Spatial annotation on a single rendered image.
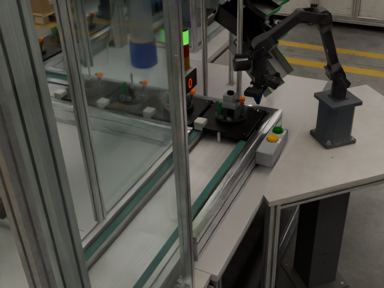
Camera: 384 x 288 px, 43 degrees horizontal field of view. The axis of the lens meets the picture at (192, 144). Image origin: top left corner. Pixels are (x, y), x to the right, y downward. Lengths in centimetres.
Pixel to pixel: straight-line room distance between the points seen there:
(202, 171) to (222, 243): 34
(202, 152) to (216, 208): 41
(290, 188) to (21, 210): 131
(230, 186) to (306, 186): 34
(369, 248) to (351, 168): 101
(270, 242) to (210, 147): 45
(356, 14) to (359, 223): 344
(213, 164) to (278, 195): 28
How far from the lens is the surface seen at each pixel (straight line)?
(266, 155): 192
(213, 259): 161
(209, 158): 196
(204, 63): 229
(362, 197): 335
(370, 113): 248
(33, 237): 80
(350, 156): 213
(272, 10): 221
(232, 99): 206
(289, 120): 234
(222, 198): 168
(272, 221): 194
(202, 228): 157
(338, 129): 214
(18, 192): 74
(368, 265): 290
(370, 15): 610
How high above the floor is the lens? 201
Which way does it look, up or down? 32 degrees down
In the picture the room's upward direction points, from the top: 3 degrees counter-clockwise
